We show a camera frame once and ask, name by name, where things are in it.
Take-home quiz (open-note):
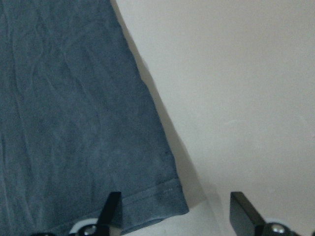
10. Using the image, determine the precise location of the black graphic t-shirt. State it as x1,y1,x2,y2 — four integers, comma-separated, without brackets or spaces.
0,0,189,236

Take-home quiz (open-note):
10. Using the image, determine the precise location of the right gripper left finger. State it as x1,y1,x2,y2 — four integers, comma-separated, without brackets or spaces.
95,192,121,236

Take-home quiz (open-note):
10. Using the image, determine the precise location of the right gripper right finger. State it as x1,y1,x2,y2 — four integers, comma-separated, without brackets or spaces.
230,192,266,236

